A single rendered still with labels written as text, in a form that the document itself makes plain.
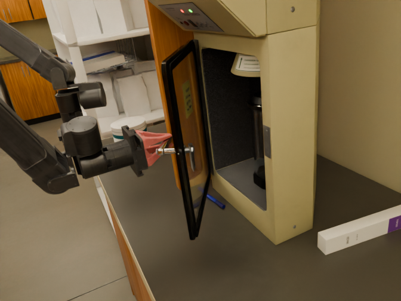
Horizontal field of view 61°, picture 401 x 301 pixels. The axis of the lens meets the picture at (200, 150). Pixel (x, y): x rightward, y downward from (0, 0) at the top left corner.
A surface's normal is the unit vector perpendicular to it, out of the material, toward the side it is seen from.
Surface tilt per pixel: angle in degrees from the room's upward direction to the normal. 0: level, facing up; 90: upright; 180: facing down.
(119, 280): 0
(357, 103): 90
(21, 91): 90
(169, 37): 90
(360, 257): 0
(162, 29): 90
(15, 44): 79
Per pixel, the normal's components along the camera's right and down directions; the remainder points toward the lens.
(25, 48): 0.05, 0.17
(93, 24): 0.15, 0.51
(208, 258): -0.12, -0.90
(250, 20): 0.43, 0.33
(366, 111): -0.90, 0.28
